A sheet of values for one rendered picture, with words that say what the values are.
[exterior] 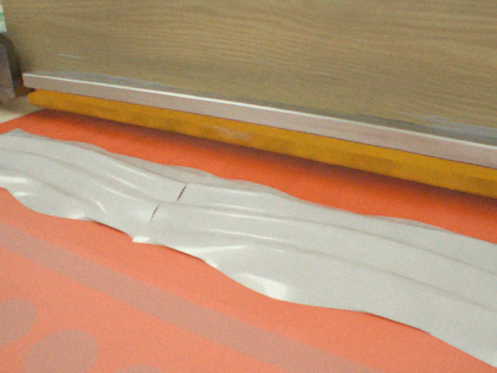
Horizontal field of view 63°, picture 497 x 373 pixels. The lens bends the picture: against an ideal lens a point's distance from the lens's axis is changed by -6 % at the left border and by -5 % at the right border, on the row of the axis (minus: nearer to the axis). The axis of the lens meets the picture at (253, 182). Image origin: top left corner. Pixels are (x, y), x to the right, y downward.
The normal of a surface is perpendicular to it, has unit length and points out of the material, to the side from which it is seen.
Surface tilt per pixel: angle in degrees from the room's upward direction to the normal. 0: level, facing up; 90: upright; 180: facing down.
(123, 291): 32
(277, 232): 7
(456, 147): 56
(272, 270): 4
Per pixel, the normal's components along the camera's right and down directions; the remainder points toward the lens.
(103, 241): 0.01, -0.89
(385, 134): -0.45, 0.37
